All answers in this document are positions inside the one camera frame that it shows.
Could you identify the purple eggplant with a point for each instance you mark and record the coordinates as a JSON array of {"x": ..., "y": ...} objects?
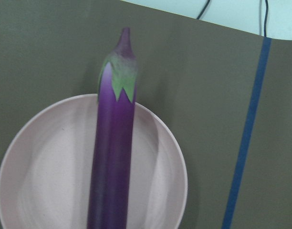
[{"x": 110, "y": 176}]

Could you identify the brown table mat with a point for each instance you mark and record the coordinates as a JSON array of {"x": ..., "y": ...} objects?
[{"x": 213, "y": 130}]

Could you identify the pink plate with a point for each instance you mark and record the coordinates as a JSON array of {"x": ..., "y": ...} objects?
[{"x": 92, "y": 162}]

